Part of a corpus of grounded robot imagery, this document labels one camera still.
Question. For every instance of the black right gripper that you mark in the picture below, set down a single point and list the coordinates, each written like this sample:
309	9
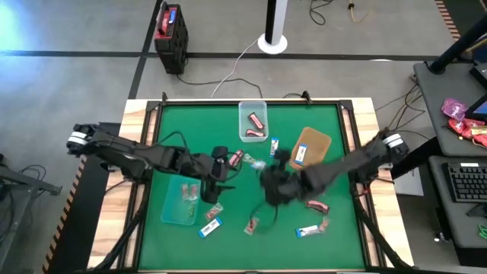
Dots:
283	186

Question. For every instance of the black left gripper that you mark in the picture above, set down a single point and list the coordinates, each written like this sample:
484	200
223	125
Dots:
207	167

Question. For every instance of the white blue Hershey's bar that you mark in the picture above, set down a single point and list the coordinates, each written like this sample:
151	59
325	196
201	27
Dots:
210	227
274	147
259	164
301	154
307	231

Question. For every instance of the brown chocolate bar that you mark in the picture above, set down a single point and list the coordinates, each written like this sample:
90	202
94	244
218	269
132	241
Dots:
236	158
256	121
317	206
255	133

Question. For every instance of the red gummy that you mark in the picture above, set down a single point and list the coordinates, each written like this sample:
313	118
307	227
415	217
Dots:
195	191
214	212
185	191
251	226
323	225

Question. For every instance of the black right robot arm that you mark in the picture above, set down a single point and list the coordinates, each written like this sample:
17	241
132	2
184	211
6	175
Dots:
342	163

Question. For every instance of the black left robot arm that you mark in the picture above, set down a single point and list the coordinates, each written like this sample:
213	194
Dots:
125	152

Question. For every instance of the purple candy bag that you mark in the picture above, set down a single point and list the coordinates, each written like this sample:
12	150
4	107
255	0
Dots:
454	109

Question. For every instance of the red candy bag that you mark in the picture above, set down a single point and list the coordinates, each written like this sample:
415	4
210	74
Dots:
466	129

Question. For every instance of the orange plastic bin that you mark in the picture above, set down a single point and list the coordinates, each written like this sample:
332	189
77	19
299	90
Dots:
317	146

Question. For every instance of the teal plastic bin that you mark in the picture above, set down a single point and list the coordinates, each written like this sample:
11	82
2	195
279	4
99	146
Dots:
171	205

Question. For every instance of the clear plastic bin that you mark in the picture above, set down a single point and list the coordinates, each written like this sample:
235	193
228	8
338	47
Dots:
245	108

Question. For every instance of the green table mat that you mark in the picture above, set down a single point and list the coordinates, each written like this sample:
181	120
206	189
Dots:
228	251

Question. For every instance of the black table clamp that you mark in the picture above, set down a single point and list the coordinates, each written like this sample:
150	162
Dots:
164	98
306	97

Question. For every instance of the white pole with round base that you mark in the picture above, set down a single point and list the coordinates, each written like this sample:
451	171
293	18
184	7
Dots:
273	42

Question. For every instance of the black red equipment crate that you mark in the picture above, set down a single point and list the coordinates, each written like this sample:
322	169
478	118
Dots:
173	45

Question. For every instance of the black hazard-striped floor mat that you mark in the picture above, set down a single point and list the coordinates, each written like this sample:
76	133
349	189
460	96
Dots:
87	213

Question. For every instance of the white paper sheet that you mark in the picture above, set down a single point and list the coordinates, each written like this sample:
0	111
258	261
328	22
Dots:
409	182

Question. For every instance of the black slanted table leg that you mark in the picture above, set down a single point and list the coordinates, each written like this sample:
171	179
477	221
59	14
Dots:
416	158

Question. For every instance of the grey work table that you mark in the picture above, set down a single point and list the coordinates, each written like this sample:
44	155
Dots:
441	220
433	114

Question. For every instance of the black keyboard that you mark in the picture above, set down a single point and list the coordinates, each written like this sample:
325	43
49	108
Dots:
466	182

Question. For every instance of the grey metal stand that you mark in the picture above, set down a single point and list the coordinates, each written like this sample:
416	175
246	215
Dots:
23	182

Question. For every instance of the black tablet screen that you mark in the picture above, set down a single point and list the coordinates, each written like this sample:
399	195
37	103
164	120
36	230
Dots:
480	108

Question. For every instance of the black stand pole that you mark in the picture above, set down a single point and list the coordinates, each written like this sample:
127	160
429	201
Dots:
456	47

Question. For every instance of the black metal table frame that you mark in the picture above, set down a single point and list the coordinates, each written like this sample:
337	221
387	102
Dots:
346	108

